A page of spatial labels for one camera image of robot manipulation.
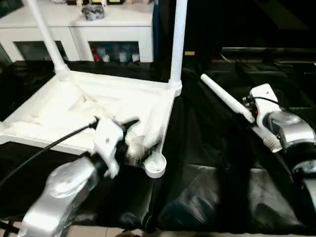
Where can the white plastic table leg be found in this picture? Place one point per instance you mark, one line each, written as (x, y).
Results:
(178, 39)
(47, 34)
(224, 96)

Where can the white plastic table top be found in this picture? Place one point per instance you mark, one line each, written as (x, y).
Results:
(74, 108)

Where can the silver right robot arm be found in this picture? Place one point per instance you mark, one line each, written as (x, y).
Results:
(291, 133)

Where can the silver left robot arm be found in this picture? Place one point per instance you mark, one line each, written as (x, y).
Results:
(61, 190)

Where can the small tan box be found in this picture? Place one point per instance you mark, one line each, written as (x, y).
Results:
(189, 53)

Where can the small red bottle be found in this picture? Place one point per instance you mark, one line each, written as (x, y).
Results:
(94, 52)

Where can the black work mat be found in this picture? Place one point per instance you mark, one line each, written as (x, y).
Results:
(217, 187)

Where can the white glass-door cabinet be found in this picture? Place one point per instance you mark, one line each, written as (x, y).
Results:
(74, 24)

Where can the small grey bundle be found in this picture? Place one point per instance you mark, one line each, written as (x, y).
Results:
(93, 11)

